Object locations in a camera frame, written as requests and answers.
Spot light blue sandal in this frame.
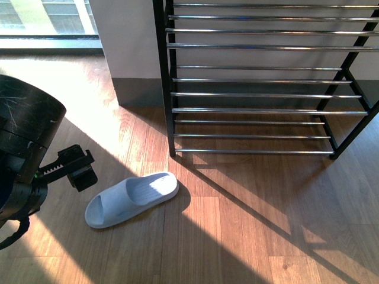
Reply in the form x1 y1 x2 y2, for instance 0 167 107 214
85 172 179 229

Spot black metal shoe rack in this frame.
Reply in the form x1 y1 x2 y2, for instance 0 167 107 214
152 1 378 159

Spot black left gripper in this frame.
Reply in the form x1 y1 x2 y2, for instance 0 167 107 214
1 75 98 220

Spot dark window frame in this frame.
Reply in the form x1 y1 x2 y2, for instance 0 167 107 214
1 34 104 56

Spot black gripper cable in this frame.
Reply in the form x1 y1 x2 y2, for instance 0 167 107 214
0 214 31 251

